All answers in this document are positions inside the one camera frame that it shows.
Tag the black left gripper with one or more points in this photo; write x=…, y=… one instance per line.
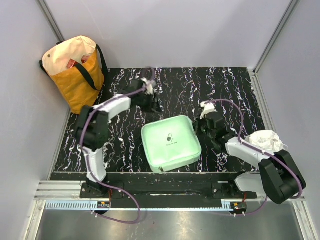
x=153, y=107

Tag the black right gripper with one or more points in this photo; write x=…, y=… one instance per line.
x=197, y=124

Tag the mint green medicine case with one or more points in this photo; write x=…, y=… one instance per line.
x=170, y=144

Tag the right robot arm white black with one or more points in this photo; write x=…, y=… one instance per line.
x=278, y=176

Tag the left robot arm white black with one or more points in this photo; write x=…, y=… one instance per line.
x=92, y=131

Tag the white crumpled cloth bag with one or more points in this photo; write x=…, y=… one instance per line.
x=266, y=139

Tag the orange tote bag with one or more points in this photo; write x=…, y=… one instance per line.
x=78, y=68

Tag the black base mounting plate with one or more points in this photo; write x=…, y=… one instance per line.
x=169, y=190

